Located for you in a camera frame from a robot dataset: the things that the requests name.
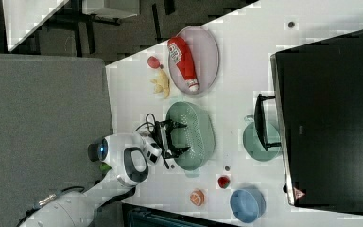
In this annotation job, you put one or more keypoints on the red ketchup bottle toy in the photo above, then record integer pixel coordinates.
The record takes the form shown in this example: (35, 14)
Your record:
(181, 55)

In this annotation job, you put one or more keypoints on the orange slice toy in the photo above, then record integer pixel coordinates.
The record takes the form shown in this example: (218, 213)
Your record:
(197, 197)

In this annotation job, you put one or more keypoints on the green plastic strainer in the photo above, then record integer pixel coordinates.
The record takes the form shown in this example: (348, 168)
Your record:
(197, 134)

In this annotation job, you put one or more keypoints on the blue bowl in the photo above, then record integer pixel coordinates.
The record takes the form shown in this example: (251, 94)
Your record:
(247, 204)

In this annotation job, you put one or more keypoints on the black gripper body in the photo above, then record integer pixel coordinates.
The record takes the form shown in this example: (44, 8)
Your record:
(162, 136)

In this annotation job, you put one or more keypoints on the yellow banana peel toy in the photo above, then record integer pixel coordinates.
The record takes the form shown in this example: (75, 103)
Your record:
(161, 83)

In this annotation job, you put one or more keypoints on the small red fruit toy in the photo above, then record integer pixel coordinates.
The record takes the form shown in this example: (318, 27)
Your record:
(223, 182)

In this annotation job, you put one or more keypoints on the red strawberry toy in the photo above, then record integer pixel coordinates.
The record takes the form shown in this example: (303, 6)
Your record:
(154, 63)

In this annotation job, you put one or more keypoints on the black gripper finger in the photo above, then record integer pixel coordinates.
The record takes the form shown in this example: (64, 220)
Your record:
(175, 125)
(176, 152)

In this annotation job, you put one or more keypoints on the pink oval plate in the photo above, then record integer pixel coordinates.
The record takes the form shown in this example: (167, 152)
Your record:
(205, 55)

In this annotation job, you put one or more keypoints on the green lime toy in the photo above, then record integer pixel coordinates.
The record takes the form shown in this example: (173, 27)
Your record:
(104, 168)

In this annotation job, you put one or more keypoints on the green cup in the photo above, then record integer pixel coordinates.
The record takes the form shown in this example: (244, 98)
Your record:
(253, 146)

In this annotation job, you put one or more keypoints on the black toaster oven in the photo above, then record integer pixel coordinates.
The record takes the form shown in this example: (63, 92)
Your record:
(318, 91)

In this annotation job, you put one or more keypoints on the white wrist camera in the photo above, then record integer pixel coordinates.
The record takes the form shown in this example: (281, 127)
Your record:
(151, 150)

